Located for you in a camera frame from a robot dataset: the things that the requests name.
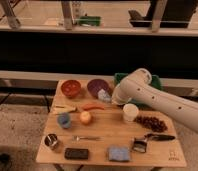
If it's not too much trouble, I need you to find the purple bowl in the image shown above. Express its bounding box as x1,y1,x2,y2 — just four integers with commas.
87,79,111,98

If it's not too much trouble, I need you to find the light blue towel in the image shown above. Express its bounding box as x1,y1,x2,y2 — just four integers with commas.
98,89,111,103

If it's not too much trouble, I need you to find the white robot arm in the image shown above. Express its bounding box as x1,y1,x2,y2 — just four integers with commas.
112,68,198,133

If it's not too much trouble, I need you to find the red bowl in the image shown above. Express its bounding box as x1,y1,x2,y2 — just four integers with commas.
61,80,81,98

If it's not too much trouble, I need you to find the red chili pepper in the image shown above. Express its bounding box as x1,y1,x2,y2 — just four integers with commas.
78,103,104,111

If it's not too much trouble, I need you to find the yellow apple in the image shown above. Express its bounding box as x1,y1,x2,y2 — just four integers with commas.
79,111,92,125

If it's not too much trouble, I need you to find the white cup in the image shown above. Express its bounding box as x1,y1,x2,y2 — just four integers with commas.
123,104,139,122

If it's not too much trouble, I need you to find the wooden table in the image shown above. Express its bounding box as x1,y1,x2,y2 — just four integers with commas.
35,79,188,168

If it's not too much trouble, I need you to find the yellow banana piece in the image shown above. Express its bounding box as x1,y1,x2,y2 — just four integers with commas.
52,105,77,114

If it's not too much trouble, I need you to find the blue cup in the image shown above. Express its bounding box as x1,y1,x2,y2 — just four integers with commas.
57,113,71,129

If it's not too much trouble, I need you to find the green tray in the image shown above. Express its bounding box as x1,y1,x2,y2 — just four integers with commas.
114,73,163,106

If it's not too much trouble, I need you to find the silver fork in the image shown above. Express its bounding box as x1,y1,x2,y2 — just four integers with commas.
72,136,100,141

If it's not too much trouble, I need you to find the pile of brown raisins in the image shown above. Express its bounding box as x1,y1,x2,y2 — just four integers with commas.
135,116,168,132

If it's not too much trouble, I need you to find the green box on shelf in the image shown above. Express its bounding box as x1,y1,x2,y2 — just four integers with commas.
78,16,101,26

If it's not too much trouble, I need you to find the blue sponge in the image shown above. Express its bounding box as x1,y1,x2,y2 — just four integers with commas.
108,146,130,162

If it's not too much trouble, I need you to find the metal cup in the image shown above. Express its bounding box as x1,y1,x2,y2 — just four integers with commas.
44,134,59,150

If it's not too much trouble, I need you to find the black rectangular box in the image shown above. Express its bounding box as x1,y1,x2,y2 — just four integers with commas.
64,148,89,159

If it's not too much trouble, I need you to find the black handled knife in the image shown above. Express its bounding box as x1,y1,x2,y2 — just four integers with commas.
145,134,176,141

